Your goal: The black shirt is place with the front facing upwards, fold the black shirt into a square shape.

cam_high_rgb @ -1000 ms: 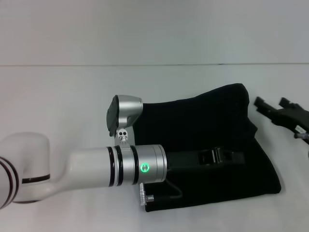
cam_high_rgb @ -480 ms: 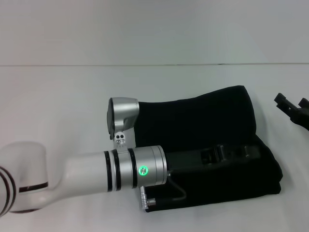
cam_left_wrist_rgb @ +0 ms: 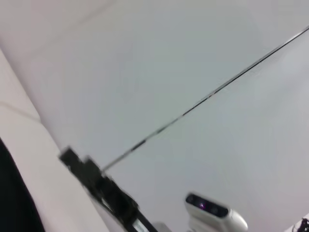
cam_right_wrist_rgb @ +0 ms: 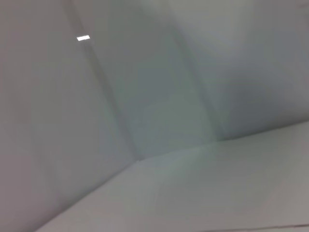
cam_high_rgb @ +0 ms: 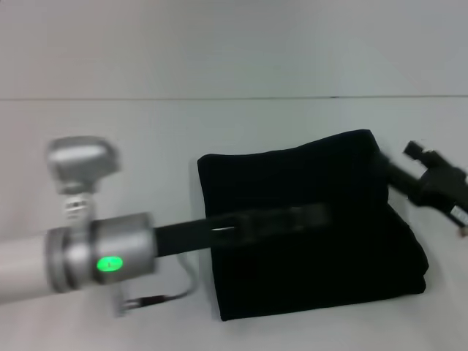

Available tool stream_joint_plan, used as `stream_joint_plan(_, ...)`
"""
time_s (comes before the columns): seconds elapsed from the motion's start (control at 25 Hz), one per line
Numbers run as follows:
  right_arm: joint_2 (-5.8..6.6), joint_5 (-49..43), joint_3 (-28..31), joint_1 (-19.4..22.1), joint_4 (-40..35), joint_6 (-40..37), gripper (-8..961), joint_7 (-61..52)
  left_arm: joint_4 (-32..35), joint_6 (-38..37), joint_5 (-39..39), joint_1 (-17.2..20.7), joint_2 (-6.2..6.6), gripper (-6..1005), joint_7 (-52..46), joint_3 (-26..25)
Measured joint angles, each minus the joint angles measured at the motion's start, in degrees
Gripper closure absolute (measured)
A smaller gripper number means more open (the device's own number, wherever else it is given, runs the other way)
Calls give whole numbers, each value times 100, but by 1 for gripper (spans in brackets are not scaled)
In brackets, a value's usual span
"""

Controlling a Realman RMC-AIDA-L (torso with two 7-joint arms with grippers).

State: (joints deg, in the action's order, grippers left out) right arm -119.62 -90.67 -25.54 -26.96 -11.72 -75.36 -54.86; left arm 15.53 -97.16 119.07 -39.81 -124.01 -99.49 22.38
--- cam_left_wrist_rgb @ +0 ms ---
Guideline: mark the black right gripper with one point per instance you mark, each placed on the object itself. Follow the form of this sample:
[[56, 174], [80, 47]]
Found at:
[[118, 200]]

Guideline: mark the black t-shirt with FREE print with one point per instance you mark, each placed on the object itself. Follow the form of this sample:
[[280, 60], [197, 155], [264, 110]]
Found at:
[[14, 193]]

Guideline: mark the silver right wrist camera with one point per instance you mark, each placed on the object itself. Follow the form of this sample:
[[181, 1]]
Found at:
[[212, 212]]

